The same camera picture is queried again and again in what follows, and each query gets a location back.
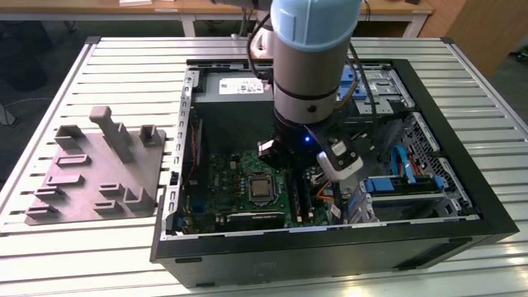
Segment black cable bundle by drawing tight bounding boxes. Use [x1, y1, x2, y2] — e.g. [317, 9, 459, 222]
[363, 111, 409, 149]

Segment blue flat data wire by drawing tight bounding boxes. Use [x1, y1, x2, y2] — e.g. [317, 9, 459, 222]
[389, 144, 417, 185]

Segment grey plastic parts rack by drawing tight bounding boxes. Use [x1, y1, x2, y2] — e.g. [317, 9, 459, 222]
[23, 106, 168, 226]

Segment hard disk in blue carrier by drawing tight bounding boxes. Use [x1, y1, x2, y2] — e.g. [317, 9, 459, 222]
[363, 175, 445, 194]

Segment black camera cable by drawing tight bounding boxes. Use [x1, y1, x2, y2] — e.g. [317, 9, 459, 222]
[245, 12, 273, 85]

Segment silver drive bay cage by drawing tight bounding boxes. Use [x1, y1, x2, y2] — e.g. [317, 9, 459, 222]
[341, 66, 416, 134]

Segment black open PC case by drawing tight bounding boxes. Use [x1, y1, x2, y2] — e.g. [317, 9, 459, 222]
[148, 58, 520, 289]

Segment brown wooden cabinet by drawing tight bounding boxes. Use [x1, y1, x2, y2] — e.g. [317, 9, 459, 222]
[447, 0, 528, 78]

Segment silver disk bay cage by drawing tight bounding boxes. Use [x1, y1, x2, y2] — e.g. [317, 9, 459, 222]
[341, 185, 455, 223]

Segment wooden desk white frame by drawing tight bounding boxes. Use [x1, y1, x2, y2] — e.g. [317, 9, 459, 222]
[0, 0, 436, 38]

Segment CPU socket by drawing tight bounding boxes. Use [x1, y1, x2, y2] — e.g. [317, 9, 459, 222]
[245, 170, 279, 207]

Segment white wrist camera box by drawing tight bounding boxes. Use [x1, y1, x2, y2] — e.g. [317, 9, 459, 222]
[316, 140, 364, 183]

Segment blue plastic drive carrier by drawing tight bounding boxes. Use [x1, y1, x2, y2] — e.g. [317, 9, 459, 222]
[337, 66, 368, 100]

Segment black office chair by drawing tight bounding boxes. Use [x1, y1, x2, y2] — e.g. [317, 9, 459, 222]
[0, 20, 55, 92]

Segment grey power supply unit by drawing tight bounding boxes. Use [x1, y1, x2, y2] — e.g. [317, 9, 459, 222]
[193, 71, 276, 152]

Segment green motherboard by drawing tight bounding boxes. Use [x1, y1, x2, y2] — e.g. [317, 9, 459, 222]
[181, 148, 331, 235]

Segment silver CPU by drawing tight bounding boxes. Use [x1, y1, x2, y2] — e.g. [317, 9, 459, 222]
[249, 179, 273, 199]

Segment grey wrist camera block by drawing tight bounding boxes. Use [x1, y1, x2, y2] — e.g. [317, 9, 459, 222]
[256, 140, 287, 168]

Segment black graphics card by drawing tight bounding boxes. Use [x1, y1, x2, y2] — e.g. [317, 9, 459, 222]
[224, 212, 285, 231]

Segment orange wires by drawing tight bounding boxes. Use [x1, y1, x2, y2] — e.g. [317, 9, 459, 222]
[316, 181, 333, 202]

